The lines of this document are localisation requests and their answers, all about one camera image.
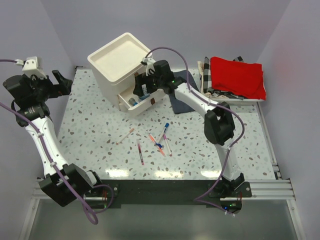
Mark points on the cream drawer organizer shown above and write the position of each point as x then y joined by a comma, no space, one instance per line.
114,66

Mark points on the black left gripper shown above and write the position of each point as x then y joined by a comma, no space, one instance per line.
63,89

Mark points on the aluminium frame rail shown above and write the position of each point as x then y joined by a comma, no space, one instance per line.
88,136

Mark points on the blue-capped white marker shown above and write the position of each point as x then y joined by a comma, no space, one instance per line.
162,133

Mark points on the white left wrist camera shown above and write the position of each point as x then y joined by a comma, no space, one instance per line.
32,66

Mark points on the dark blue pencil pouch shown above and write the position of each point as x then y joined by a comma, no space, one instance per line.
178,106

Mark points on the pink-capped white marker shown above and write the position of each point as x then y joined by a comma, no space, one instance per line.
167,145

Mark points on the black white checkered cloth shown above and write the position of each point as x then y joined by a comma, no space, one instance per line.
205,72

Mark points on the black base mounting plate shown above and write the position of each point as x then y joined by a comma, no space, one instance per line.
175,192

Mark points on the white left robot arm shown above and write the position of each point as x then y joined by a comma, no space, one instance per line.
62,180

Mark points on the red folded cloth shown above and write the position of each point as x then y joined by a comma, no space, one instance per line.
239,78

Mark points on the orange marker pen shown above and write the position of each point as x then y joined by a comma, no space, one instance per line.
156,144

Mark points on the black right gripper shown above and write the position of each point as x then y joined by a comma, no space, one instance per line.
140,79

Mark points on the red pen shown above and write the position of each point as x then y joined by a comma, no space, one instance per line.
140,152

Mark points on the blue grey glue stick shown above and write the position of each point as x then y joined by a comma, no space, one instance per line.
132,102

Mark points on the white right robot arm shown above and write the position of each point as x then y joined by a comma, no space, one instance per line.
219,125

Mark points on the white cloth basket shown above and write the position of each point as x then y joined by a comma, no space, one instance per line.
222,98

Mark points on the blue patterned tape roll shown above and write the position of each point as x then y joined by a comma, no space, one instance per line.
144,95

